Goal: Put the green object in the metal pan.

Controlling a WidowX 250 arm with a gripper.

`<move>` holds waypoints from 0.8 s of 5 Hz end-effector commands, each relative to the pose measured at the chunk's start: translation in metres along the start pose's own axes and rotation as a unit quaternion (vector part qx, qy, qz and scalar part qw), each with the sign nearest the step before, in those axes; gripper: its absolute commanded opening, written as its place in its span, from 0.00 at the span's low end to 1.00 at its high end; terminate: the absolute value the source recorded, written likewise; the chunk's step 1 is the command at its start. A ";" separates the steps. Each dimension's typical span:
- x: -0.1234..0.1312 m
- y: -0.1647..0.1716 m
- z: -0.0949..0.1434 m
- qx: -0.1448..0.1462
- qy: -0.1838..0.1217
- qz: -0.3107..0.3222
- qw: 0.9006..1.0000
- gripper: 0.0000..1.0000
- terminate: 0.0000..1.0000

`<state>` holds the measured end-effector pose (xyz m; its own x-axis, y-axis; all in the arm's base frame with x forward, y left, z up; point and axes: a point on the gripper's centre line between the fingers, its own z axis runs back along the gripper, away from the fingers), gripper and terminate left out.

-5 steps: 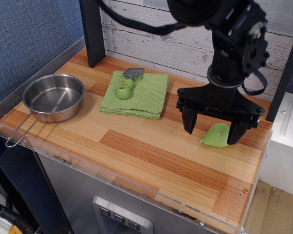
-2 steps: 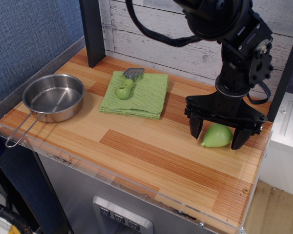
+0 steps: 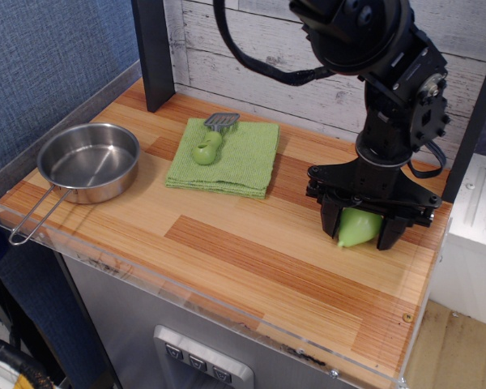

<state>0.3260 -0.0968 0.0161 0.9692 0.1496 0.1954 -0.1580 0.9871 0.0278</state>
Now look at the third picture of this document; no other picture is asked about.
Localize dark right frame post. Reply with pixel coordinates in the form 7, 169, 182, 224
442, 76, 486, 203

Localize dark frame post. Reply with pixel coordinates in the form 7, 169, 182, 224
131, 0, 175, 113
442, 76, 486, 203

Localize stainless steel cabinet front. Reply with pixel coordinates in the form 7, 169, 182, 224
62, 254, 407, 388

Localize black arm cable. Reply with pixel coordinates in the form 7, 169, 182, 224
212, 0, 446, 179

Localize silver button control panel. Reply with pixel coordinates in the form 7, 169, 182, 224
153, 324, 254, 388

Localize green handled grey toy spatula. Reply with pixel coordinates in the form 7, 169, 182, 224
192, 113, 240, 165

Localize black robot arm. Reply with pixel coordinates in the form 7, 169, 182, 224
289, 1, 450, 250

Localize white aluminium side block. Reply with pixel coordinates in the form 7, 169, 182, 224
429, 154, 486, 323

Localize green plastic toy pear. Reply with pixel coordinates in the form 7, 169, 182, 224
338, 207, 383, 247

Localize clear acrylic table guard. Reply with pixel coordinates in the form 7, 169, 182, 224
0, 60, 454, 389

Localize dark left frame post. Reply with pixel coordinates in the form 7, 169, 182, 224
131, 0, 175, 113

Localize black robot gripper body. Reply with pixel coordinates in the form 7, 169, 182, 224
306, 158, 440, 227

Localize stainless steel pan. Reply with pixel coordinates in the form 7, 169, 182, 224
8, 122, 141, 246

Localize green folded cloth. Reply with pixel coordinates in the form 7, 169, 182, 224
165, 118, 279, 199

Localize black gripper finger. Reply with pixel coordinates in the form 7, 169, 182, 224
321, 194, 343, 238
377, 216, 408, 250

